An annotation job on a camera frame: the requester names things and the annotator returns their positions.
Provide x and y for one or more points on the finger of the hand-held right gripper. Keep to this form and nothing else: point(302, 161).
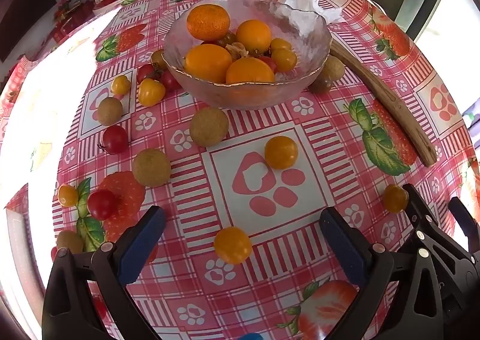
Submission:
point(463, 220)
point(416, 208)

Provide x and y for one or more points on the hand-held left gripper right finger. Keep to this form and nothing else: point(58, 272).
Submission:
point(343, 246)

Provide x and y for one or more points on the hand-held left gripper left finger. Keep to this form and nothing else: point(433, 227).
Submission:
point(142, 246)

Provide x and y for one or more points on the yellow cherry tomato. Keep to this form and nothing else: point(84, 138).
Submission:
point(281, 44)
point(151, 92)
point(68, 195)
point(232, 245)
point(284, 59)
point(395, 198)
point(281, 152)
point(120, 84)

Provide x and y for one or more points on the curved wooden stick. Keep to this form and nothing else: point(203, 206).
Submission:
point(390, 103)

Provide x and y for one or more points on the red strawberry print tablecloth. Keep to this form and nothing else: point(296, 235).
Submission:
point(243, 126)

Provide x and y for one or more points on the dark brown cherry tomato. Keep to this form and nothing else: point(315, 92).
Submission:
point(157, 59)
point(227, 39)
point(320, 84)

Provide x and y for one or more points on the clear glass bowl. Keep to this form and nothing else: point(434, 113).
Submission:
point(240, 96)

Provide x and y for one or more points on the dried tan fruit peel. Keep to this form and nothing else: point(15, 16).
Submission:
point(236, 51)

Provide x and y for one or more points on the white crumpled tissue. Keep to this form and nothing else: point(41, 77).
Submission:
point(311, 6)

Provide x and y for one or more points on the bumpy mandarin orange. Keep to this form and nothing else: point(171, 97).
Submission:
point(208, 22)

